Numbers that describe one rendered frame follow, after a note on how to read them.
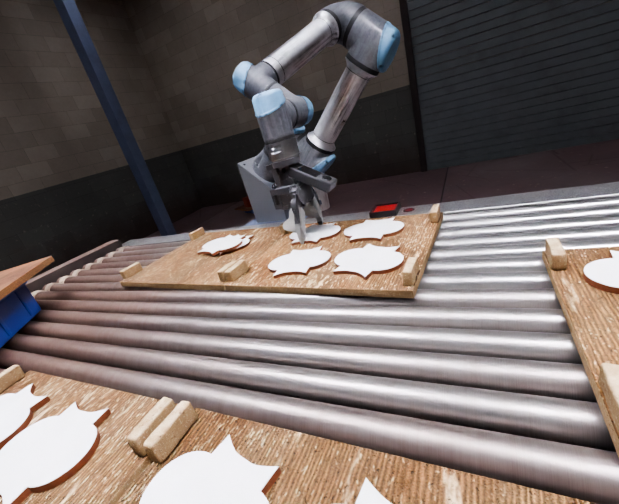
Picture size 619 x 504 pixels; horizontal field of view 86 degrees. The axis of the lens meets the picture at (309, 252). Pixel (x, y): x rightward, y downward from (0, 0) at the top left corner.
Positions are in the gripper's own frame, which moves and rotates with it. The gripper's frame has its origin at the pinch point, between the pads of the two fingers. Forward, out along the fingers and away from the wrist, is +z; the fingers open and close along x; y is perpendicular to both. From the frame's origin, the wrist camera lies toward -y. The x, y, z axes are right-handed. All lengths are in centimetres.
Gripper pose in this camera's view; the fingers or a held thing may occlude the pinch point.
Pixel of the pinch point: (314, 232)
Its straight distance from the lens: 87.3
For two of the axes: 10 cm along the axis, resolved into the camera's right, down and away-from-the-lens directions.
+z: 2.7, 8.9, 3.6
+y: -8.5, 0.5, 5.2
